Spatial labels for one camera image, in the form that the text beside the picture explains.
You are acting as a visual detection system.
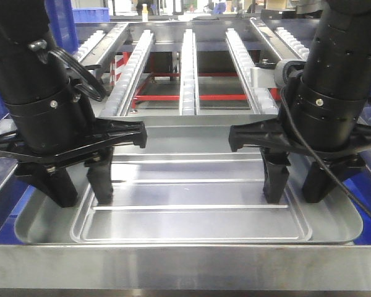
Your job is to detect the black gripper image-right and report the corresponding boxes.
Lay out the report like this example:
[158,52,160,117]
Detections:
[229,119,371,204]

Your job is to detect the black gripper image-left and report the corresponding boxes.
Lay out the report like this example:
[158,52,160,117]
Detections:
[0,119,147,208]

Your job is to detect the small silver ribbed tray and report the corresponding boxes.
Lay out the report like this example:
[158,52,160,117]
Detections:
[70,152,312,244]

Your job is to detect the large grey metal tray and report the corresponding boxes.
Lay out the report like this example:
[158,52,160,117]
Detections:
[14,114,364,245]

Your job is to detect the blue bin under trays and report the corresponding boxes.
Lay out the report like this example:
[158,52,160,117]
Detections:
[0,129,371,245]

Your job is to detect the centre-right white roller track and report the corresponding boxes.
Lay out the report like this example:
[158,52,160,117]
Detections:
[226,28,278,115]

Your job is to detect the front steel rack beam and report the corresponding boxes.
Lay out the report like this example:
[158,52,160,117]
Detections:
[0,244,371,291]

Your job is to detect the centre-left white roller track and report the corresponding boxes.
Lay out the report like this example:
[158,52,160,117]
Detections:
[99,30,153,118]

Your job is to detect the right white roller track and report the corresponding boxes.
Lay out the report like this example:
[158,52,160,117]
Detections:
[275,27,310,61]

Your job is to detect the centre white roller track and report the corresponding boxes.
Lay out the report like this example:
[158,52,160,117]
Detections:
[179,29,200,116]

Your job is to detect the blue bin upper left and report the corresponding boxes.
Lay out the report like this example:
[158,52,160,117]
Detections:
[0,1,79,120]

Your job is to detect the orange capped bottle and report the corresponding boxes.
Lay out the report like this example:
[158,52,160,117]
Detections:
[142,3,149,22]

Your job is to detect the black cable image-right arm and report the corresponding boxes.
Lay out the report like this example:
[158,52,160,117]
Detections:
[279,60,371,226]

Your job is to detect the left steel divider rail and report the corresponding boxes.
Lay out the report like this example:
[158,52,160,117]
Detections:
[0,22,130,205]

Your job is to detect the steel divider rail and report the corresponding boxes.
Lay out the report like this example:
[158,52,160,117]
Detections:
[250,17,303,61]
[0,22,130,205]

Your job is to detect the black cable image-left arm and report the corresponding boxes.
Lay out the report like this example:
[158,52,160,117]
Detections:
[27,38,108,102]

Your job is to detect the silver bracket on arm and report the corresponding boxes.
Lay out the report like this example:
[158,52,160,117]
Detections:
[250,59,299,88]

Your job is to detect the red metal floor frame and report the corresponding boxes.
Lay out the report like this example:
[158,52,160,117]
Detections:
[111,51,254,106]

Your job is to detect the right steel divider rail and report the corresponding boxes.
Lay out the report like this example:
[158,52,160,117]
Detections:
[250,17,303,61]

